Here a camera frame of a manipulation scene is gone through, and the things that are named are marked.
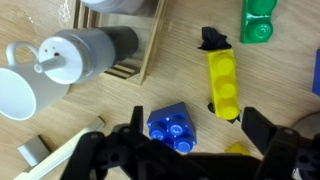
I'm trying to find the small yellow single-stud block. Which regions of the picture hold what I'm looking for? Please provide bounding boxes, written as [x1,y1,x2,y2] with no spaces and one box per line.
[225,143,251,156]

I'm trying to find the white ceramic mug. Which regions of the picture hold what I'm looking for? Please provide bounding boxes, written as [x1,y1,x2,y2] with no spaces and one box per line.
[0,42,70,121]

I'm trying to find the green two-stud block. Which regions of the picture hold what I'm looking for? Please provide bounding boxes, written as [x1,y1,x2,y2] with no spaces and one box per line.
[240,0,277,44]

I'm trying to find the yellow long block on black cloth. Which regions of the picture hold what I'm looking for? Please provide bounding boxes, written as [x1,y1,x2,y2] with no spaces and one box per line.
[207,49,240,121]

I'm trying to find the blue square toy block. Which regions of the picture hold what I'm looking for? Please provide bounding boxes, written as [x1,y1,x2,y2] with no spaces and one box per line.
[147,102,197,153]

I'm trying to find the dark sauce bottle left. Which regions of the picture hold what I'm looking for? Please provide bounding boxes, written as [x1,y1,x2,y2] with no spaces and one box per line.
[34,27,135,85]

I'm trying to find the wooden slat crate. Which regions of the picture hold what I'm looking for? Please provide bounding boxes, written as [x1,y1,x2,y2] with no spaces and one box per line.
[73,0,168,85]

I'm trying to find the white power strip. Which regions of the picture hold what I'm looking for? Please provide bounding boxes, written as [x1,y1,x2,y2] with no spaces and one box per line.
[14,117,105,180]

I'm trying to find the black cloth scrap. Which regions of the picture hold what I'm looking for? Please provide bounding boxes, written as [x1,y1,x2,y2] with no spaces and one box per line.
[200,27,232,51]

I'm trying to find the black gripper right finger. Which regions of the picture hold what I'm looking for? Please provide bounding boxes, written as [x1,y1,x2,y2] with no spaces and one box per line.
[241,107,299,160]

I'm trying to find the steel pot with beans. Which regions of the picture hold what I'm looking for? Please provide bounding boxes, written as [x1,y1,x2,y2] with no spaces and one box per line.
[293,113,320,139]

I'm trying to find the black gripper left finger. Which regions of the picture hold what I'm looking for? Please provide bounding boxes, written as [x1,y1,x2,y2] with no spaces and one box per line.
[130,106,143,133]

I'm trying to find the blue block at table edge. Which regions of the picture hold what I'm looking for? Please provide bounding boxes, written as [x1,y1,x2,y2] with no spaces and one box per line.
[312,49,320,96]

